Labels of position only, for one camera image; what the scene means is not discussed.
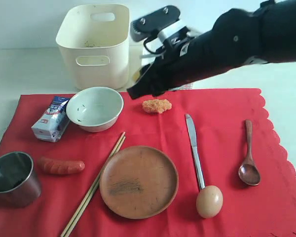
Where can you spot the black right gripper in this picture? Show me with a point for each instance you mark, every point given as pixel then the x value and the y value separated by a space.
pixel 174 70

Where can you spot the orange fried nugget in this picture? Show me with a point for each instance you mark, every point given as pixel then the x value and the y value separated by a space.
pixel 156 106

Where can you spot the blue white milk carton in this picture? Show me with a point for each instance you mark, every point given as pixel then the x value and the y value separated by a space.
pixel 53 122

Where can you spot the red sausage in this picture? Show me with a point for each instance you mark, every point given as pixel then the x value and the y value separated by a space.
pixel 60 167

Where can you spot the brown egg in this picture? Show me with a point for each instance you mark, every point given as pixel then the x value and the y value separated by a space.
pixel 209 201

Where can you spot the yellow cheese wedge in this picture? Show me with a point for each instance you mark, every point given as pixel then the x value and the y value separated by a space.
pixel 136 76

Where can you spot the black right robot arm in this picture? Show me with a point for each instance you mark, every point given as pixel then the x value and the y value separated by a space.
pixel 237 38

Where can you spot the white perforated basket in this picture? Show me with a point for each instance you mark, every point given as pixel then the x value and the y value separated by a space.
pixel 145 58

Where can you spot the white ceramic bowl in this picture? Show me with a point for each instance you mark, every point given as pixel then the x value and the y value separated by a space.
pixel 95 109

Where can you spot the cream plastic tub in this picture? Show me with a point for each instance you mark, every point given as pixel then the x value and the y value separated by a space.
pixel 94 42

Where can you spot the wooden chopstick left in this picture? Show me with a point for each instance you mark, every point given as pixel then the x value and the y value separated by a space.
pixel 90 187

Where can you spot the steel table knife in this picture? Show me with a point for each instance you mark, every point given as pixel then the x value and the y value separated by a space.
pixel 193 143

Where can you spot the brown wooden plate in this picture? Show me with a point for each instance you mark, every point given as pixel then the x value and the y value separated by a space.
pixel 139 182

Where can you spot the red tablecloth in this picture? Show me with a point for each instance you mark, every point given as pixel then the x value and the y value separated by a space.
pixel 211 166

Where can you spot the brown wooden spoon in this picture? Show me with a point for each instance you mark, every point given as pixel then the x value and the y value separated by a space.
pixel 248 172

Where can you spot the stainless steel cup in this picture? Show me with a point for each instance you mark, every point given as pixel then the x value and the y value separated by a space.
pixel 19 184

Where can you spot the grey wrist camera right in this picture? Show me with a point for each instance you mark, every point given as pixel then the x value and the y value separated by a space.
pixel 152 23

